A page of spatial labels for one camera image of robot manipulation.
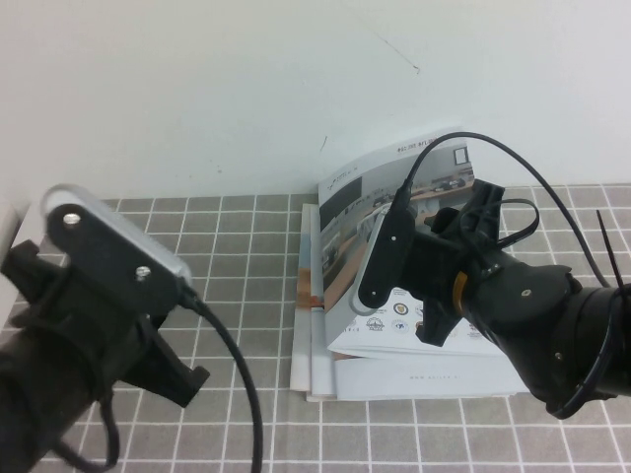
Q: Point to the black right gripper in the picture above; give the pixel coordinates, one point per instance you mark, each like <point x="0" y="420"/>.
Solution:
<point x="434" y="266"/>

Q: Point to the AgileX brochure with logo page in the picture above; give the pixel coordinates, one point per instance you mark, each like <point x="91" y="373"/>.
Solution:
<point x="340" y="236"/>

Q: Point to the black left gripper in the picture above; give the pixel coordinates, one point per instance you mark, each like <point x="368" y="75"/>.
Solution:
<point x="162" y="364"/>

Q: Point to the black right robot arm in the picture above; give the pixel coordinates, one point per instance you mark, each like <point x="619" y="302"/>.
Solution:
<point x="542" y="320"/>

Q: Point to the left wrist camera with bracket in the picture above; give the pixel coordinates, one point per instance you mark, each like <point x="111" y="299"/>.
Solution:
<point x="108" y="246"/>

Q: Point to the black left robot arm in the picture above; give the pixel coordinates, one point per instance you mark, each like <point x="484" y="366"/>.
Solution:
<point x="29" y="394"/>

